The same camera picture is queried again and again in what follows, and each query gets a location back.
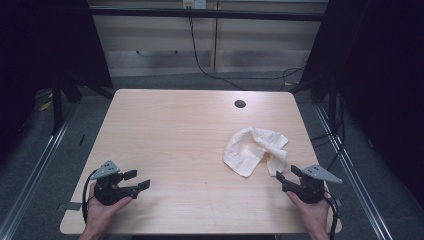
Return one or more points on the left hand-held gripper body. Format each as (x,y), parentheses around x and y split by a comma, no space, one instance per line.
(108,193)

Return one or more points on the person's right hand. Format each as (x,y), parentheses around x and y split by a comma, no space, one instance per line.
(313,215)

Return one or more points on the person's left hand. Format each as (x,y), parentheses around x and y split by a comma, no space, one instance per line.
(100,215)

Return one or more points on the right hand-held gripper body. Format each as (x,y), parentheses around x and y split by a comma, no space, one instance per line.
(308,191)

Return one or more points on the grey tape piece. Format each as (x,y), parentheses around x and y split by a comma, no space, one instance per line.
(74,206)
(338,202)

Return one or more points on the black horizontal metal bar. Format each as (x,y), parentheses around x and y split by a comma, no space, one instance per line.
(206,14)

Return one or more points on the metal floor rail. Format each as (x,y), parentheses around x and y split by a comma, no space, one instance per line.
(353,173)
(36,168)

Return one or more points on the small black tape strip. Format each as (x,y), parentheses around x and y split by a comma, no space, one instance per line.
(82,140)

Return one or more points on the dark curtain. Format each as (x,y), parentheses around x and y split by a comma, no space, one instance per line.
(383,83)
(40,50)

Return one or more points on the yellow tape strip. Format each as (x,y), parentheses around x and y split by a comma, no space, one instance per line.
(45,106)

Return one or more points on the black stand leg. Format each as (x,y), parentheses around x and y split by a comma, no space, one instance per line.
(332,106)
(57,110)

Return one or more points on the white wall socket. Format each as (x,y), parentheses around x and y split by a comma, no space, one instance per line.
(194,4)

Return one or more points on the white printed muslin cloth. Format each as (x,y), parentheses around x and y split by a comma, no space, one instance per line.
(246,153)

